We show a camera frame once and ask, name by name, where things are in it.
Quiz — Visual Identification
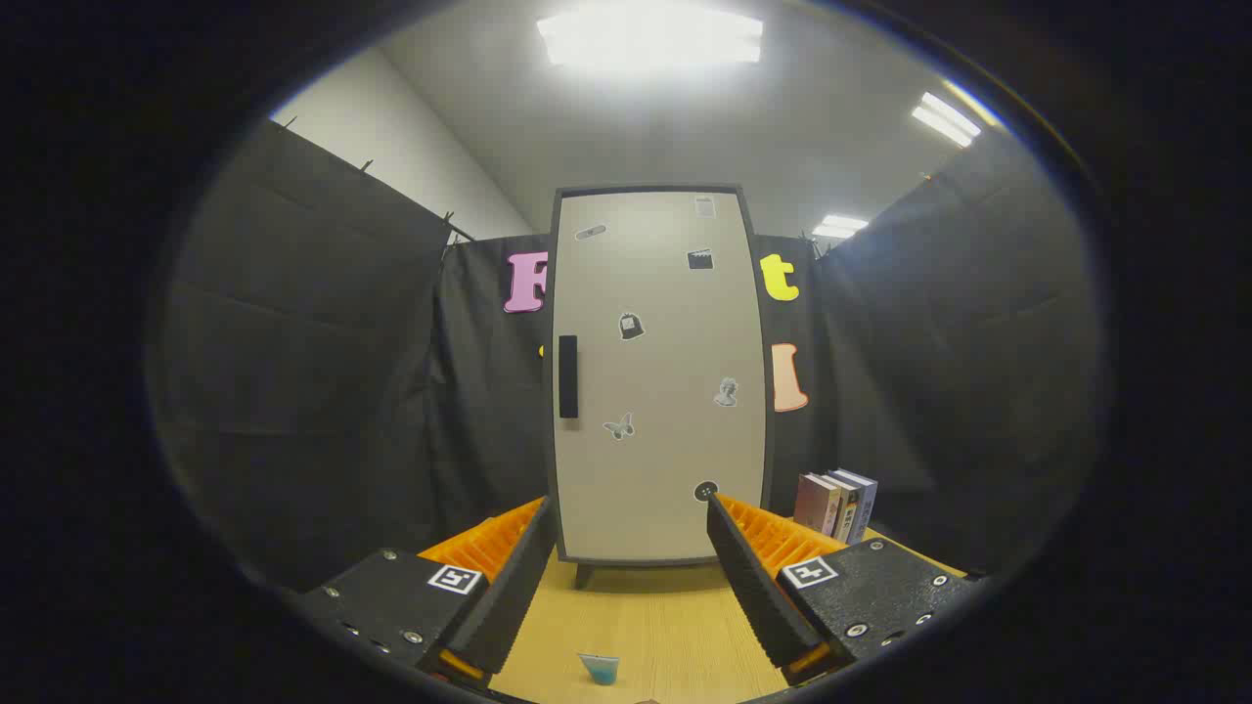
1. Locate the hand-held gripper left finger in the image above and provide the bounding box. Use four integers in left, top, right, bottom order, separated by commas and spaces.
293, 496, 559, 690

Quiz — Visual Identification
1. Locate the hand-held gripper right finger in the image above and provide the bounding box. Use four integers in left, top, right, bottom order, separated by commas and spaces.
706, 492, 984, 685

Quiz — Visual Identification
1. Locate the beige cabinet door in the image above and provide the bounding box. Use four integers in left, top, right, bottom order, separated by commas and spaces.
553, 192, 767, 563

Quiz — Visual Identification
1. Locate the dark grey cabinet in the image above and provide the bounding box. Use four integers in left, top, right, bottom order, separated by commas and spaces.
545, 184, 776, 591

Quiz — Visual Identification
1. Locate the grey book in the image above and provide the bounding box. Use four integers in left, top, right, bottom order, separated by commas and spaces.
827, 472, 862, 542

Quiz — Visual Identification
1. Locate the black backdrop cloth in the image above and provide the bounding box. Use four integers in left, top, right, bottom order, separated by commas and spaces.
156, 117, 1106, 588

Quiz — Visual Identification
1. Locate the striped ceiling light panel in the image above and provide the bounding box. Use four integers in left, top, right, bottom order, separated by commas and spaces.
912, 92, 982, 149

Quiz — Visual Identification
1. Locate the large ceiling light panel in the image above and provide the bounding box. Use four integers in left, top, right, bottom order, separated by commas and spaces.
536, 5, 764, 69

